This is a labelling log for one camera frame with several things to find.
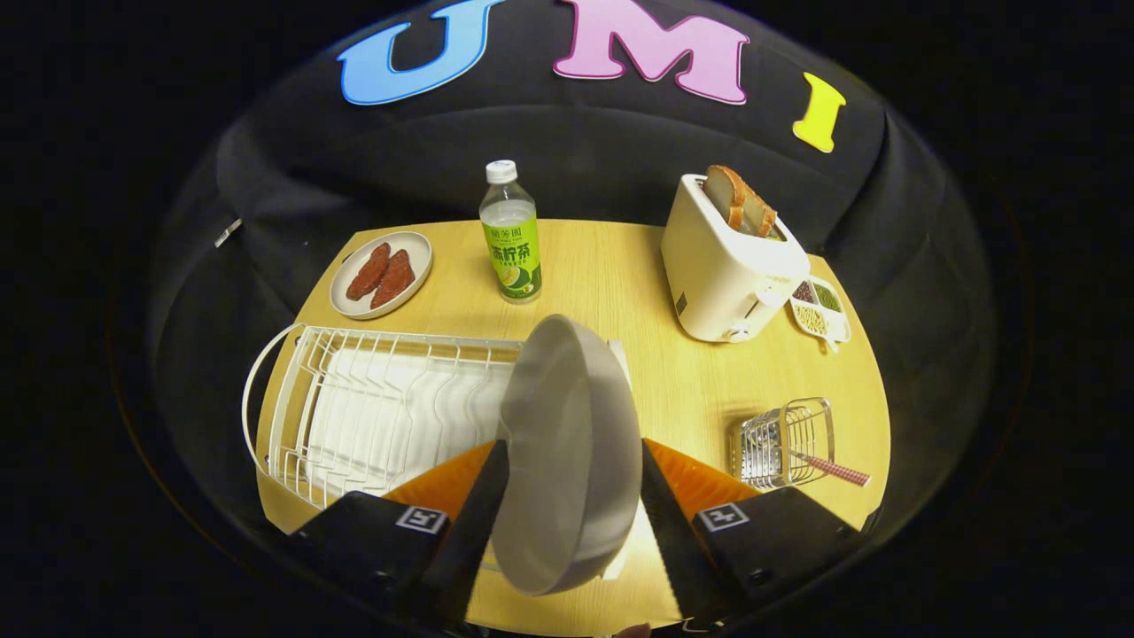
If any white wire dish rack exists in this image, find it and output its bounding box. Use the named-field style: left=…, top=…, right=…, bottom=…
left=241, top=323, right=658, bottom=583

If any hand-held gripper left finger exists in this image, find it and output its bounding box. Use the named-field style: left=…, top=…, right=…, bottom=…
left=288, top=439, right=512, bottom=626

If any spoon with red checkered handle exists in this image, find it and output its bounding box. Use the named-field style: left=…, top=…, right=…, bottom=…
left=764, top=440, right=872, bottom=488

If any metal wire basket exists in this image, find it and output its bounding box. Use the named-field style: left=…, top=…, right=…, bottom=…
left=729, top=397, right=836, bottom=491

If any grey round plate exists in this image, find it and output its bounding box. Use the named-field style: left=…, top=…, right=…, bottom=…
left=490, top=314, right=644, bottom=596

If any bread slice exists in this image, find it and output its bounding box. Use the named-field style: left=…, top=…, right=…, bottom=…
left=704, top=165, right=750, bottom=231
left=741, top=191, right=779, bottom=238

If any red sausage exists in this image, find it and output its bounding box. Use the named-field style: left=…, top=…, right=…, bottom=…
left=369, top=249, right=416, bottom=310
left=346, top=243, right=392, bottom=302

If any white divided bean dish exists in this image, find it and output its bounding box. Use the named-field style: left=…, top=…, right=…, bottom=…
left=788, top=276, right=852, bottom=354

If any green label drink bottle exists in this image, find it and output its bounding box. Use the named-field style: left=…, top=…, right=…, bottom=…
left=478, top=159, right=543, bottom=305

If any white toaster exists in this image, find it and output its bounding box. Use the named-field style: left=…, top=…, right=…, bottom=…
left=660, top=173, right=812, bottom=344

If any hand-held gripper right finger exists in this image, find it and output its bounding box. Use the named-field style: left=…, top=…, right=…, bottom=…
left=640, top=438, right=865, bottom=626

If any small beige sausage dish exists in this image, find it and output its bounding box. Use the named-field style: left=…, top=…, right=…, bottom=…
left=329, top=231, right=434, bottom=321

